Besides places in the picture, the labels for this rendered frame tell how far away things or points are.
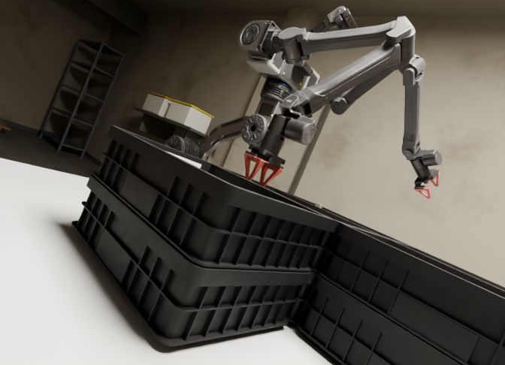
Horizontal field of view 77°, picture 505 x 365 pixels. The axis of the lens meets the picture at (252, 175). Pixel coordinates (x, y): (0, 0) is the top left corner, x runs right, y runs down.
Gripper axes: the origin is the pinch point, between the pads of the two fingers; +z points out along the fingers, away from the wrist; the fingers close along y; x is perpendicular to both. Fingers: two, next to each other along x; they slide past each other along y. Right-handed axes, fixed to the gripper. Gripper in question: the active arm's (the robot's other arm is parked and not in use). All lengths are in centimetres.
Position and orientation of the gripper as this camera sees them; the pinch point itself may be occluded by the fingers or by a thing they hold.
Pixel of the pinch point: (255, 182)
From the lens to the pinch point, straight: 89.4
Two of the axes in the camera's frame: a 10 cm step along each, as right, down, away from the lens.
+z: -4.0, 9.2, 0.2
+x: -6.7, -3.1, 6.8
